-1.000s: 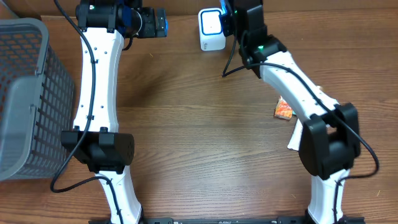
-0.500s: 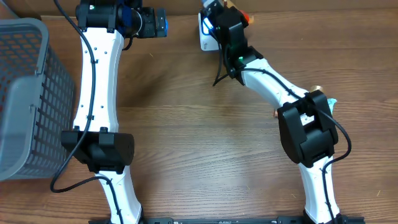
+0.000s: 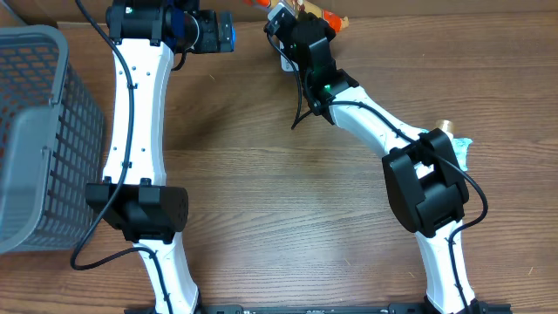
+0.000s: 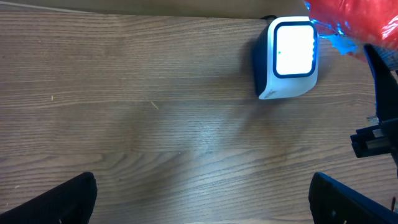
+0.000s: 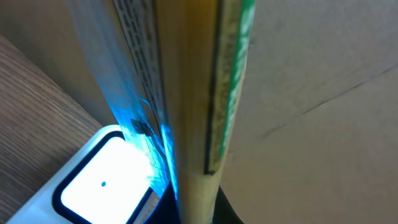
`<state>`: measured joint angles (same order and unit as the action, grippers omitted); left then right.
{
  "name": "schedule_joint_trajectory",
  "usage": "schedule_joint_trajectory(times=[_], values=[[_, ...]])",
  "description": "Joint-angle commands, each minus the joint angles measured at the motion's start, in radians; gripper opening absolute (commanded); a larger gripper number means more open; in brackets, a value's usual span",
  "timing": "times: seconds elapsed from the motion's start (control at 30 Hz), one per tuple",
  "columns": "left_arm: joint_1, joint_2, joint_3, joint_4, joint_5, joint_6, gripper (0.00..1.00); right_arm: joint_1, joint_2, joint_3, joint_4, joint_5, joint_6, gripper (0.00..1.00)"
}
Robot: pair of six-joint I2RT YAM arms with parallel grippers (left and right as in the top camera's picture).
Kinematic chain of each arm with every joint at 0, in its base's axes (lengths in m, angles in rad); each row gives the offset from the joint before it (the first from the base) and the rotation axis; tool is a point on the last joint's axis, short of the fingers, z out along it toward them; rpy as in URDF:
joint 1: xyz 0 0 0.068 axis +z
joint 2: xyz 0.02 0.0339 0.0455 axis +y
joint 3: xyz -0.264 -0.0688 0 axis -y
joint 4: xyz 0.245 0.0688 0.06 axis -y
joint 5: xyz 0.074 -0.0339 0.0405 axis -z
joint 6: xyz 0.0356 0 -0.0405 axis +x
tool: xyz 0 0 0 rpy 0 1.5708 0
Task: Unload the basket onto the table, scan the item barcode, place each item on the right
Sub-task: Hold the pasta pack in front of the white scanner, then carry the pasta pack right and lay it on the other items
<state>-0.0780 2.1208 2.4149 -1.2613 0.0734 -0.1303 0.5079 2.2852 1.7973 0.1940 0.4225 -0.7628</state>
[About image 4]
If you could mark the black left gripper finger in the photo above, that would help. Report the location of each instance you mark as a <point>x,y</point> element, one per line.
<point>70,202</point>

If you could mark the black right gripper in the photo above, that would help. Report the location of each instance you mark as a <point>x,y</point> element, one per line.
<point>332,201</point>

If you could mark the red spaghetti packet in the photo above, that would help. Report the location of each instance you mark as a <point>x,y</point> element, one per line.
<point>350,24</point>

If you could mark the white barcode scanner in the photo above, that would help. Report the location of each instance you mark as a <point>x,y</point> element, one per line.
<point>285,58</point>

